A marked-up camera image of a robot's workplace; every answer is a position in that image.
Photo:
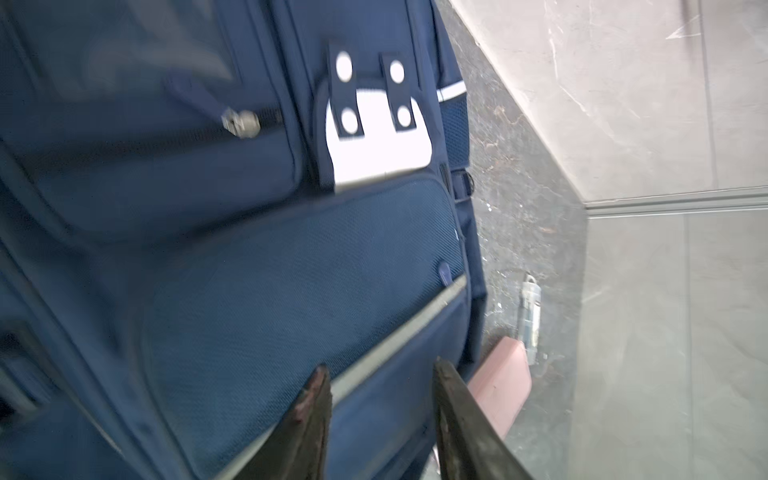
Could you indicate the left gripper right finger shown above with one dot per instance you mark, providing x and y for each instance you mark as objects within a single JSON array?
[{"x": 467, "y": 445}]

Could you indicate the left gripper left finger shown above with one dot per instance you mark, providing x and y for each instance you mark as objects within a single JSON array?
[{"x": 297, "y": 447}]

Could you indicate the navy blue student backpack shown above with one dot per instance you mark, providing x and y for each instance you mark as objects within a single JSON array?
[{"x": 202, "y": 203}]

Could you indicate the pink pencil case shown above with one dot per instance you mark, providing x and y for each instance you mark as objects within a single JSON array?
[{"x": 502, "y": 384}]

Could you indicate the small clear plastic object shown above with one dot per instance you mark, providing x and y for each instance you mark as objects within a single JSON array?
[{"x": 529, "y": 317}]

